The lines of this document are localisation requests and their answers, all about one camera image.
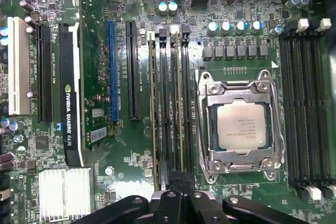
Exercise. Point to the black NVIDIA graphics card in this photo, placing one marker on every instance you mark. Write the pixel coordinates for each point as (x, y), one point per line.
(69, 116)

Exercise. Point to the black expansion slot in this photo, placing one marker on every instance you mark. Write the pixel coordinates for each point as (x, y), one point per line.
(45, 77)
(133, 77)

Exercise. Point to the blue expansion slot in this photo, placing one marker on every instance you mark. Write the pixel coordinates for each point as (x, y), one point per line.
(113, 77)

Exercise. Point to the small blue jumper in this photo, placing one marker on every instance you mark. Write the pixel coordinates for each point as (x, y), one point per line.
(60, 127)

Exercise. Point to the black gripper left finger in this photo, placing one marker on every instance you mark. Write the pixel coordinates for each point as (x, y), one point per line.
(168, 208)

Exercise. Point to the silver finned heat sink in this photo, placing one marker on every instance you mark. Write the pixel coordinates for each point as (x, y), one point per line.
(65, 195)

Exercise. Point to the black RAM slot white latches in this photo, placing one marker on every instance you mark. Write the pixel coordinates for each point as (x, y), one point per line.
(174, 28)
(151, 36)
(302, 103)
(325, 103)

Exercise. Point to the metal socket cover frame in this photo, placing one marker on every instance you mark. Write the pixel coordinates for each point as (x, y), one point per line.
(225, 157)

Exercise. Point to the green motherboard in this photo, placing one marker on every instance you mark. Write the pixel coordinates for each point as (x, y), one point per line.
(126, 145)

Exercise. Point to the green RAM stick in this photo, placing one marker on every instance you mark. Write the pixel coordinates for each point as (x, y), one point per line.
(153, 116)

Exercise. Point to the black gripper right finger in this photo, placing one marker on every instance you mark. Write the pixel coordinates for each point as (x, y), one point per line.
(202, 208)

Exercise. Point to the silver CPU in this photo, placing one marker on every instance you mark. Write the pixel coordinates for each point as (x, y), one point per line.
(241, 125)

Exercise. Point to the metal CPU socket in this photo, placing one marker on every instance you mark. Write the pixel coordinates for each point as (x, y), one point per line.
(262, 79)

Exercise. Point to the grey square inductor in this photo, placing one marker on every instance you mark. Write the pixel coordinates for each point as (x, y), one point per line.
(218, 51)
(241, 51)
(252, 51)
(207, 51)
(230, 51)
(263, 51)

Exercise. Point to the black square chip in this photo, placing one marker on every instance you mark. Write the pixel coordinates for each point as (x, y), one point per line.
(42, 142)

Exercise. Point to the white expansion slot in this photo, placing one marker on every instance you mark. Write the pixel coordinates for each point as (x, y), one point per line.
(18, 66)

